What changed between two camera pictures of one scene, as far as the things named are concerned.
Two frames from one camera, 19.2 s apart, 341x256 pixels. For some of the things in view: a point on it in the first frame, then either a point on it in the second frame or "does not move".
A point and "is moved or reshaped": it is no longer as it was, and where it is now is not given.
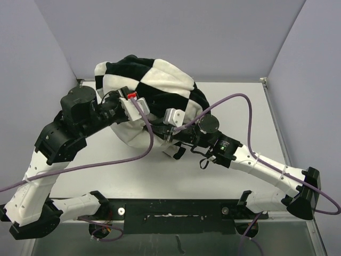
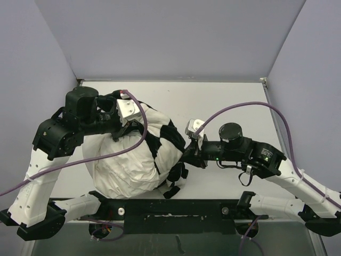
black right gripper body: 188,135 to 213,150
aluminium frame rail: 287,158 does not move
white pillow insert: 136,134 is moved or reshaped
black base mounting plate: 183,216 does not move
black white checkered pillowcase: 162,86 to 165,143
